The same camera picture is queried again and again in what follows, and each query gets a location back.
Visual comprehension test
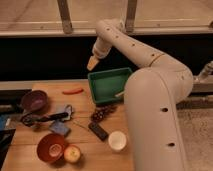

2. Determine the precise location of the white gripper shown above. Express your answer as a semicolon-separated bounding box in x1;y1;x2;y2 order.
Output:
87;39;110;71

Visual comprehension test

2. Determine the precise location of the red pepper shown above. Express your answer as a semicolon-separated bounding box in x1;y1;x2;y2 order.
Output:
62;88;84;95

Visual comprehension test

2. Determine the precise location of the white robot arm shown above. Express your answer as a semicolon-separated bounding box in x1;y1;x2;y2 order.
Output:
87;19;193;171

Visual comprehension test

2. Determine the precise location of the green plastic tray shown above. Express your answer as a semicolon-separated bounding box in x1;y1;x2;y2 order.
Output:
88;67;132;105

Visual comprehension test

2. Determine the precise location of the bunch of dark grapes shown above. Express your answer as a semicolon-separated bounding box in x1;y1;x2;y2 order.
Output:
90;105;116;123

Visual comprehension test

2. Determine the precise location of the black remote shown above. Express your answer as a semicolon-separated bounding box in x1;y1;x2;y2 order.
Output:
88;122;108;141

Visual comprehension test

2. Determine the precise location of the purple bowl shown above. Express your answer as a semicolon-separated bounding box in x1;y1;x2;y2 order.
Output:
21;90;48;112

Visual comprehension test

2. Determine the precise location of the wooden cutting board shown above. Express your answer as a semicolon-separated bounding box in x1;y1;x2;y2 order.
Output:
1;81;134;171

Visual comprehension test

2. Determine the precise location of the white cup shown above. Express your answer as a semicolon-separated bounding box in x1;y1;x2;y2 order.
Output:
108;131;127;152

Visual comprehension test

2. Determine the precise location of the apple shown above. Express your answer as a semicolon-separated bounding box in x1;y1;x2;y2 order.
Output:
64;145;81;163

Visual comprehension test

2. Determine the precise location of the red bowl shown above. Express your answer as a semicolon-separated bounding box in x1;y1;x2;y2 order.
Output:
37;133;67;164

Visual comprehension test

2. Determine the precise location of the black handled tool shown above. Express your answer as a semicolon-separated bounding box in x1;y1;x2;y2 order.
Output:
21;112;68;127

